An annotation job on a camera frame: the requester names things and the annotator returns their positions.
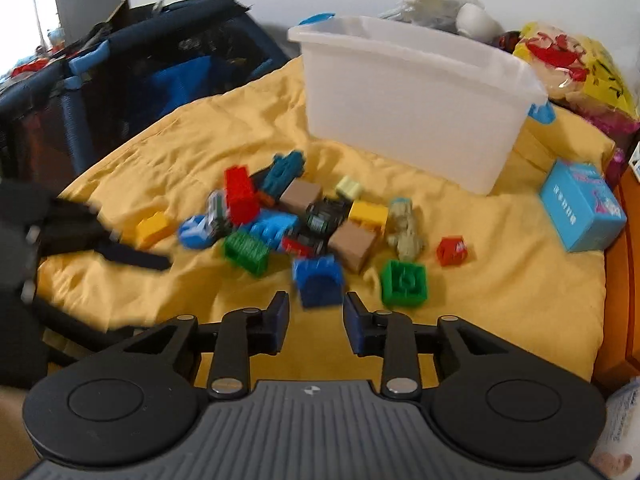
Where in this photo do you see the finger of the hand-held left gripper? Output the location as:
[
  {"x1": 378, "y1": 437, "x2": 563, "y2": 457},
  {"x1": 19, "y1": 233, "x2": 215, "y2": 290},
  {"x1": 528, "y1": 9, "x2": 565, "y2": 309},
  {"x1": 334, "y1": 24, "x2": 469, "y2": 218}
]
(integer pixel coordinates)
[
  {"x1": 32, "y1": 297, "x2": 151, "y2": 361},
  {"x1": 42, "y1": 195, "x2": 173, "y2": 273}
]

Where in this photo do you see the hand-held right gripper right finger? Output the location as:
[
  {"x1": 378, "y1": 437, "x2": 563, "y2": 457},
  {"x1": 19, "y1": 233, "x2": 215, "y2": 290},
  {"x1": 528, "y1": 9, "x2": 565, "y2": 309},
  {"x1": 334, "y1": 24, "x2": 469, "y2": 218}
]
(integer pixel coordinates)
[{"x1": 343, "y1": 291, "x2": 531, "y2": 402}]

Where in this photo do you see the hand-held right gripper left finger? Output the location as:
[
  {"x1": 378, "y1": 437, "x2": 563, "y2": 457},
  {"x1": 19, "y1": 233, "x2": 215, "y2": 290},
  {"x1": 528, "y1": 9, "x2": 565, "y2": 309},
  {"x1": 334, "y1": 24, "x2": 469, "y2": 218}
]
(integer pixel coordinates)
[{"x1": 107, "y1": 290, "x2": 291, "y2": 402}]

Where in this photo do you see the blue arch toy block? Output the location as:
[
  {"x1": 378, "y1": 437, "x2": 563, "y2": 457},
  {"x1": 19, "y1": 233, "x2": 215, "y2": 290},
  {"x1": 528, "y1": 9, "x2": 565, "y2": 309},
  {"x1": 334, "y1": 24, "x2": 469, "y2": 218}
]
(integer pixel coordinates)
[{"x1": 292, "y1": 254, "x2": 346, "y2": 309}]

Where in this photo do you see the blue white toy car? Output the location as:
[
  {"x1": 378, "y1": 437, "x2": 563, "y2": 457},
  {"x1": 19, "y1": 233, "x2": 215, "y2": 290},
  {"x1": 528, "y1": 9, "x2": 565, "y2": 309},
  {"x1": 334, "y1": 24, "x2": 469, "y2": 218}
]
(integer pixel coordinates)
[{"x1": 178, "y1": 215, "x2": 214, "y2": 251}]

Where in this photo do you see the green square toy block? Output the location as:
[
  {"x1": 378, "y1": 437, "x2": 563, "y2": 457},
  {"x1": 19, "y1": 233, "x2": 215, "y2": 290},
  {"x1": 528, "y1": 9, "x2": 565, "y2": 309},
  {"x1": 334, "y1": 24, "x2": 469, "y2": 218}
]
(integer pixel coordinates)
[{"x1": 379, "y1": 258, "x2": 429, "y2": 309}]

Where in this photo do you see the red black toy piece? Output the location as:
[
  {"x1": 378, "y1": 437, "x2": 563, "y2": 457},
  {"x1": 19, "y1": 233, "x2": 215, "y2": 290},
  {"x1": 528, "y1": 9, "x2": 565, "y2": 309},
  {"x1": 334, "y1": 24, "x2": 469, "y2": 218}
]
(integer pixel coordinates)
[{"x1": 280, "y1": 232, "x2": 326, "y2": 259}]

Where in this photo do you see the green ribbed toy block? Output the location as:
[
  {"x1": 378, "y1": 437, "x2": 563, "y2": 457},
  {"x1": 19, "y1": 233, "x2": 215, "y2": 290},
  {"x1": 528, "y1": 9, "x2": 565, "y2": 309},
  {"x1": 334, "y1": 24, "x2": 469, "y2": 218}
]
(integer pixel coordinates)
[{"x1": 221, "y1": 229, "x2": 271, "y2": 277}]

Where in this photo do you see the brown wooden cube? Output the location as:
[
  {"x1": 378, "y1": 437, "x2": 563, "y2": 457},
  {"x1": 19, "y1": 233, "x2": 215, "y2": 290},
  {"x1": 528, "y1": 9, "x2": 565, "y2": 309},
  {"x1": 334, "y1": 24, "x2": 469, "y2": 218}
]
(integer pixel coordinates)
[
  {"x1": 279, "y1": 178, "x2": 324, "y2": 214},
  {"x1": 327, "y1": 222, "x2": 379, "y2": 274}
]

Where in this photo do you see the grey green toy vehicle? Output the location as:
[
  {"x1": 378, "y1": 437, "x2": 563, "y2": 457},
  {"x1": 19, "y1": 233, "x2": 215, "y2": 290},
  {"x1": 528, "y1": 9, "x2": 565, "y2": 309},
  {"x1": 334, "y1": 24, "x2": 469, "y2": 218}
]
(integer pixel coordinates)
[{"x1": 207, "y1": 189, "x2": 232, "y2": 236}]

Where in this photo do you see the light blue toy block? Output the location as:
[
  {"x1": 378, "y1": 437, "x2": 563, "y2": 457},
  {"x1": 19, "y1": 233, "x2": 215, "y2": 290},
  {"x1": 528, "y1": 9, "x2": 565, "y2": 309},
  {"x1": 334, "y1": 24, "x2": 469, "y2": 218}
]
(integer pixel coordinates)
[{"x1": 250, "y1": 209, "x2": 300, "y2": 251}]

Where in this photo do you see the pale green toy figure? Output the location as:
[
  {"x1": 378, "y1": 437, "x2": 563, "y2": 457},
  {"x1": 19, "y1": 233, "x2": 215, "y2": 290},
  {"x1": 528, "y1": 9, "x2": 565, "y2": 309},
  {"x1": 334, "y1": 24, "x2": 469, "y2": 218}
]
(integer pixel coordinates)
[{"x1": 385, "y1": 198, "x2": 427, "y2": 262}]

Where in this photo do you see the translucent orange toy block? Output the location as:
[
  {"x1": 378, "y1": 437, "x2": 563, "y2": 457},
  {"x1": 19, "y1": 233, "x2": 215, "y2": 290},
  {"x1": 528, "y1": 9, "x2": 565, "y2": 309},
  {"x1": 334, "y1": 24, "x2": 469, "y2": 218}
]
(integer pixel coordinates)
[{"x1": 348, "y1": 199, "x2": 390, "y2": 234}]

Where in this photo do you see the black toy car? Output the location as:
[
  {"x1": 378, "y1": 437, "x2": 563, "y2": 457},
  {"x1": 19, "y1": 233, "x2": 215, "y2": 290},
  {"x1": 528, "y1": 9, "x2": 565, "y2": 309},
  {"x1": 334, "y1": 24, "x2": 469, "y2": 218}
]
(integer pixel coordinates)
[{"x1": 304, "y1": 197, "x2": 351, "y2": 237}]

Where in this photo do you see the red translucent toy block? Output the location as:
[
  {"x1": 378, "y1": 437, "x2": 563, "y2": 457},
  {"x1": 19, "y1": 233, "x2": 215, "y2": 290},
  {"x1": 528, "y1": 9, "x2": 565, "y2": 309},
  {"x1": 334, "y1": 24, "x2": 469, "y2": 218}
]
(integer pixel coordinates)
[{"x1": 223, "y1": 165, "x2": 261, "y2": 226}]

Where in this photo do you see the small red cube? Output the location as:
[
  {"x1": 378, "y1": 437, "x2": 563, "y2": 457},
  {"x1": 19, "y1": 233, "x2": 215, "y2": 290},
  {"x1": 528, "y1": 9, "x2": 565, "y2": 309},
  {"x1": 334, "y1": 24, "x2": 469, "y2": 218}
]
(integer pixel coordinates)
[{"x1": 436, "y1": 235, "x2": 470, "y2": 267}]

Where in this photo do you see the pale yellow toy block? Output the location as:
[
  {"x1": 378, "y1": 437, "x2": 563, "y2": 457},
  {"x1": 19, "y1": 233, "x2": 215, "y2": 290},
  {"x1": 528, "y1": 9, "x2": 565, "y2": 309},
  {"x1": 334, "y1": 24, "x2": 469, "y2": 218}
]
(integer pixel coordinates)
[{"x1": 335, "y1": 175, "x2": 364, "y2": 201}]

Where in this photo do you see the teal toy figure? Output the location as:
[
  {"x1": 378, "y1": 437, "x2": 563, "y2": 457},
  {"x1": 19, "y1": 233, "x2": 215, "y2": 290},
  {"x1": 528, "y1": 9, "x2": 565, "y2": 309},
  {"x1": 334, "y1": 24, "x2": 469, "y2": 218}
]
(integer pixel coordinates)
[{"x1": 259, "y1": 150, "x2": 306, "y2": 197}]

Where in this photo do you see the white plastic bin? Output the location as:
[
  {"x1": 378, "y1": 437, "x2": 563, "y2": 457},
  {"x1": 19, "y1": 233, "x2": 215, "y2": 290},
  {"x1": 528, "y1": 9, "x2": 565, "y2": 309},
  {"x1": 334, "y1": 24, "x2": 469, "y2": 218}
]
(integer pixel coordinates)
[{"x1": 287, "y1": 11, "x2": 557, "y2": 197}]

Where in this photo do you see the orange wooden desktop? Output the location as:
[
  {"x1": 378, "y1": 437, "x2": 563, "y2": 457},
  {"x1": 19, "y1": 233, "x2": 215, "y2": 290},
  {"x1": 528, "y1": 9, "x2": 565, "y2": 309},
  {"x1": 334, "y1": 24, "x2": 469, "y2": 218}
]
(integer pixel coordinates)
[{"x1": 591, "y1": 167, "x2": 640, "y2": 397}]

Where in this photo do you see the yellow blanket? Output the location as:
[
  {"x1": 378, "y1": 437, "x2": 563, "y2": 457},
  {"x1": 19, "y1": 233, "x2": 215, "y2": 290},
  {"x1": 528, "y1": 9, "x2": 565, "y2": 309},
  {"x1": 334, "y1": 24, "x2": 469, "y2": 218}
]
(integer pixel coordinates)
[{"x1": 35, "y1": 55, "x2": 617, "y2": 396}]

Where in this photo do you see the dark blue playpen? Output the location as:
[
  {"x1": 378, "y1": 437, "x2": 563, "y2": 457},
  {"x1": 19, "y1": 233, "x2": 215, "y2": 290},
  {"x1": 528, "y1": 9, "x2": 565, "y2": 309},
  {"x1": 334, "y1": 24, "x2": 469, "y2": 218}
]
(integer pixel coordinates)
[{"x1": 0, "y1": 0, "x2": 292, "y2": 183}]

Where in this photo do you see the blue card box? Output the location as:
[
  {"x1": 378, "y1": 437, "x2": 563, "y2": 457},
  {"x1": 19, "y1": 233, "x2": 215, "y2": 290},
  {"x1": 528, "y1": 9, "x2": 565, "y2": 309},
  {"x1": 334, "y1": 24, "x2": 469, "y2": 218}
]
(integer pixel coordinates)
[{"x1": 539, "y1": 159, "x2": 628, "y2": 254}]

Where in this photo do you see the pink packet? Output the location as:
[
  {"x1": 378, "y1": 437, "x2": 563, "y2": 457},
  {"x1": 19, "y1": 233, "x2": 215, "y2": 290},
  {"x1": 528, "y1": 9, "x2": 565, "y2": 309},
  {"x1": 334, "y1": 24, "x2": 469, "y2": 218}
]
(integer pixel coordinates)
[{"x1": 604, "y1": 147, "x2": 627, "y2": 187}]

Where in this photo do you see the dark round container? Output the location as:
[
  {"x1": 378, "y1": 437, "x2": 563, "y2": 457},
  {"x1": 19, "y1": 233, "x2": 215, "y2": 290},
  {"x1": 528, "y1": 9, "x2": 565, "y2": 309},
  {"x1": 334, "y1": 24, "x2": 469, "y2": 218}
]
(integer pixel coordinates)
[{"x1": 492, "y1": 30, "x2": 524, "y2": 54}]

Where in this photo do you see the white cup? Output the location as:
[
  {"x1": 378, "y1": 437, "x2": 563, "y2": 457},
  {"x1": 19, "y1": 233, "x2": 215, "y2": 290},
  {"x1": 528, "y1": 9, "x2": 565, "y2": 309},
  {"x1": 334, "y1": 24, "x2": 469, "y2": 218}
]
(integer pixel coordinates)
[{"x1": 456, "y1": 3, "x2": 505, "y2": 39}]

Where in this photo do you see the pink bag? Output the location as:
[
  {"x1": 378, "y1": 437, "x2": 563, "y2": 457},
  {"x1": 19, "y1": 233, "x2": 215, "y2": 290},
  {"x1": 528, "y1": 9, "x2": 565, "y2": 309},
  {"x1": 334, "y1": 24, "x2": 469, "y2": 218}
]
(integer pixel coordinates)
[{"x1": 575, "y1": 104, "x2": 640, "y2": 137}]

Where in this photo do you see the yellow snack bag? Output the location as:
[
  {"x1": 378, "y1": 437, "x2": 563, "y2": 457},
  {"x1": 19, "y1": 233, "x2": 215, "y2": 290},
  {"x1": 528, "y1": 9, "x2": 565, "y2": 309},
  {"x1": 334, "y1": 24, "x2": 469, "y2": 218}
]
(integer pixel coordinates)
[{"x1": 512, "y1": 21, "x2": 640, "y2": 122}]

